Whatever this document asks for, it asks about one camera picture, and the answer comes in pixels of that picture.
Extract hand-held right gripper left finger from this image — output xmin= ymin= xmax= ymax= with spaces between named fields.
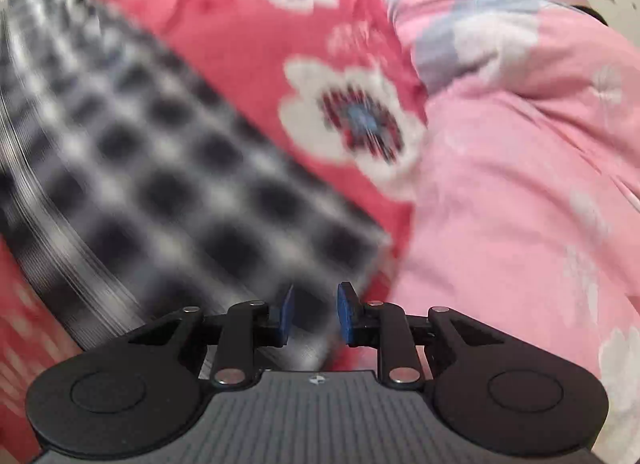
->
xmin=127 ymin=284 xmax=296 ymax=390

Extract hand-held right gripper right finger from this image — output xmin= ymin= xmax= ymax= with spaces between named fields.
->
xmin=336 ymin=281 xmax=506 ymax=390

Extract black white plaid shirt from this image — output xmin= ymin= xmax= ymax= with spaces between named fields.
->
xmin=0 ymin=0 xmax=396 ymax=375

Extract pink grey floral quilt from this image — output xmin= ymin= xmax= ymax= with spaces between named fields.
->
xmin=377 ymin=0 xmax=640 ymax=460

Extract red floral blanket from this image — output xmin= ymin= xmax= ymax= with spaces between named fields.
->
xmin=0 ymin=0 xmax=431 ymax=445

